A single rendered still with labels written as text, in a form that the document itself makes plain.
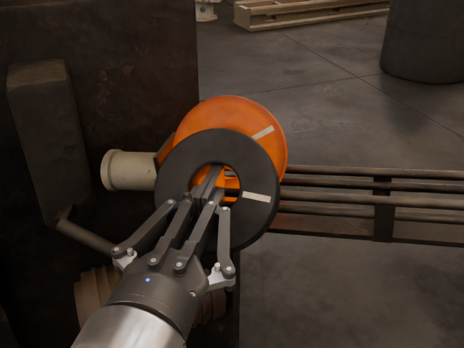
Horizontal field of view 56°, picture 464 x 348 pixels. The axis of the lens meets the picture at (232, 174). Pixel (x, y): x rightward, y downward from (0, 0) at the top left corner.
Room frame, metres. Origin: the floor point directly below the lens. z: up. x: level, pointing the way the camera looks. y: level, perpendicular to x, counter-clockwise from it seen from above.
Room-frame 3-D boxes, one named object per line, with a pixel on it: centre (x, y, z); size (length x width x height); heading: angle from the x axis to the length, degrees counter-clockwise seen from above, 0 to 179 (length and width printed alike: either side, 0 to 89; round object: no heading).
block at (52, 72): (0.57, 0.27, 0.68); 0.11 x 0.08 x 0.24; 21
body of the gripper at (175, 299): (0.28, 0.07, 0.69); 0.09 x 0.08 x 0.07; 166
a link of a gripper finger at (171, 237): (0.35, 0.06, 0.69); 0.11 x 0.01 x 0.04; 168
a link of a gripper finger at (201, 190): (0.43, 0.03, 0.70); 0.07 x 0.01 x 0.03; 164
